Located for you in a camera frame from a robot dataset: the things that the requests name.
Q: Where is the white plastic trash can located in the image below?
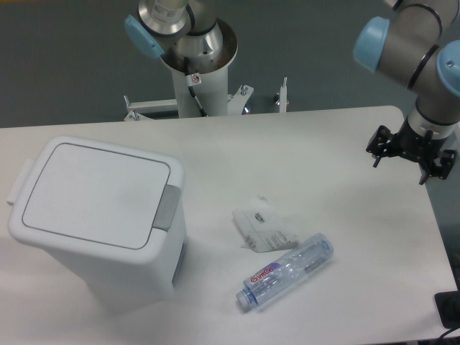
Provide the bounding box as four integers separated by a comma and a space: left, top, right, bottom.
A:
8, 135, 187, 308

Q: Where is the clear plastic water bottle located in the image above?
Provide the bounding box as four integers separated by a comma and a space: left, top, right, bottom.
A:
236, 233, 334, 311

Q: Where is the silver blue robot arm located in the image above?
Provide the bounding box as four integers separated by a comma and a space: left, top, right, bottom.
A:
353, 1, 459, 184

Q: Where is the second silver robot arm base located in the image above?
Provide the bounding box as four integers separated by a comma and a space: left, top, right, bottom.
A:
124, 0, 238, 73

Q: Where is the clear plastic wrapper bag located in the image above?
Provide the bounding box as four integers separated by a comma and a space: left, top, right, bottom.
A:
232, 195, 298, 253

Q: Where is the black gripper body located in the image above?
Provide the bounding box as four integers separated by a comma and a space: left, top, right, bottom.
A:
391, 119, 446, 163

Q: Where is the black cable on pedestal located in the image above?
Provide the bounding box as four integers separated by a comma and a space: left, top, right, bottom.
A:
183, 56, 210, 119

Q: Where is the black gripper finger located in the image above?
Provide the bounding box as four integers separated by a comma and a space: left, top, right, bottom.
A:
366, 125, 394, 168
419, 149, 456, 185

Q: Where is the white trash can lid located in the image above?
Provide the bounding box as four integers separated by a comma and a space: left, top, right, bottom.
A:
22, 143, 170, 249

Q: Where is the grey lid push button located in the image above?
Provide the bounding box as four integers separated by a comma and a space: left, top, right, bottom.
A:
152, 185, 181, 232

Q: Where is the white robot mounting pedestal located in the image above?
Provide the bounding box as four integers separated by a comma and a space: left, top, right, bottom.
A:
123, 53, 290, 121

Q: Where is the black device at table edge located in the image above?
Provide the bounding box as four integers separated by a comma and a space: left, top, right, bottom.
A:
434, 291, 459, 328

